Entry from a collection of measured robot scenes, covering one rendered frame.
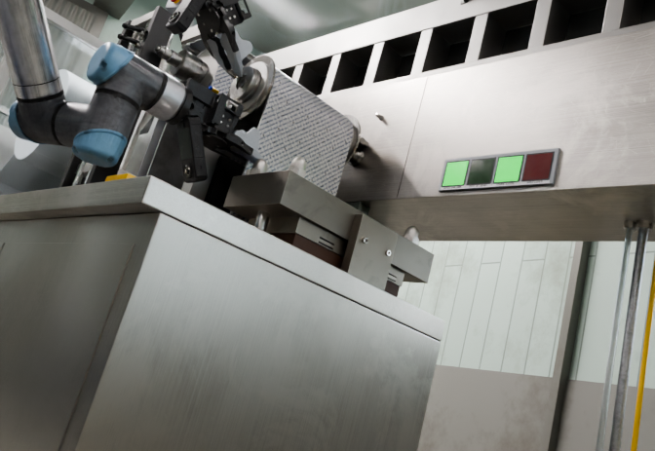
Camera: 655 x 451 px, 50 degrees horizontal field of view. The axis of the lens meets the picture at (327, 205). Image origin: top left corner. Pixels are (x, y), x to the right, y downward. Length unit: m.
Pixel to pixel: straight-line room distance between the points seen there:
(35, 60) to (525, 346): 2.59
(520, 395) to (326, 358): 2.20
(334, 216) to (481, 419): 2.30
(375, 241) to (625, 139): 0.45
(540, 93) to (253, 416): 0.79
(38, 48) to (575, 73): 0.93
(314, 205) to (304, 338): 0.23
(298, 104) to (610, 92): 0.59
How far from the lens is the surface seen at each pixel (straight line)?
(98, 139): 1.17
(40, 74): 1.24
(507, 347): 3.41
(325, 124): 1.49
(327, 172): 1.48
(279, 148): 1.40
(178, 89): 1.25
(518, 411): 3.27
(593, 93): 1.35
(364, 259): 1.24
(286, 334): 1.08
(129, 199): 0.97
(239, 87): 1.45
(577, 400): 3.08
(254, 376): 1.05
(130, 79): 1.20
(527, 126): 1.38
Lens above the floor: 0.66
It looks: 17 degrees up
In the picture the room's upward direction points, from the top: 16 degrees clockwise
